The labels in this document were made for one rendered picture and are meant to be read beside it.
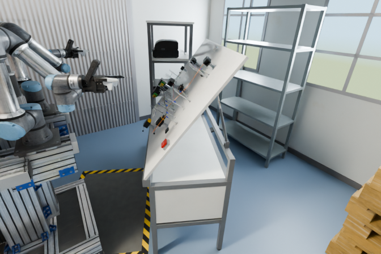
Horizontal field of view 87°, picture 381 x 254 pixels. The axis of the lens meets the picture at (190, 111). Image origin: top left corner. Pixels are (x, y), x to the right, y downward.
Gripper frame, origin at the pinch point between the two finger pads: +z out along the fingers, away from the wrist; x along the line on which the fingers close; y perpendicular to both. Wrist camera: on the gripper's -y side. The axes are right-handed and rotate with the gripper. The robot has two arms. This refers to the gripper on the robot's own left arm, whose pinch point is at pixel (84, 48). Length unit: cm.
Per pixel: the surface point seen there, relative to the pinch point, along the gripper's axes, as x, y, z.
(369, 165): 296, 81, 151
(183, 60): 68, 4, 77
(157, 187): 130, 62, -41
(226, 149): 160, 37, -1
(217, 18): 13, -37, 278
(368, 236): 275, 81, 36
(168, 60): 54, 6, 66
